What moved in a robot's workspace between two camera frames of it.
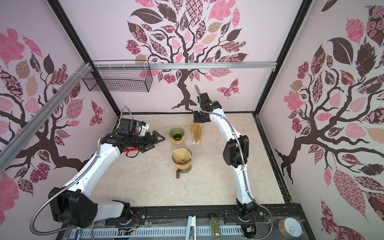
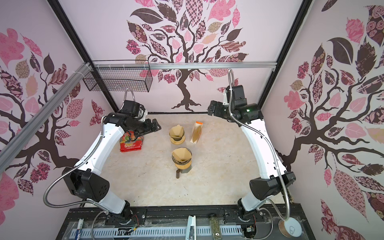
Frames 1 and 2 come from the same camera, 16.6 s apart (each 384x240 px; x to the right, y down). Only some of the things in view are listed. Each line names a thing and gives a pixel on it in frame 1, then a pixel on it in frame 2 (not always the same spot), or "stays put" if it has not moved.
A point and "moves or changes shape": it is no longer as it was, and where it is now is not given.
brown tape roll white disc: (290, 227) stays put
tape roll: (178, 142) stays put
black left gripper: (149, 143) → (148, 129)
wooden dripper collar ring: (184, 167) stays put
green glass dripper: (176, 133) moves or changes shape
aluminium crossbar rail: (187, 65) stays put
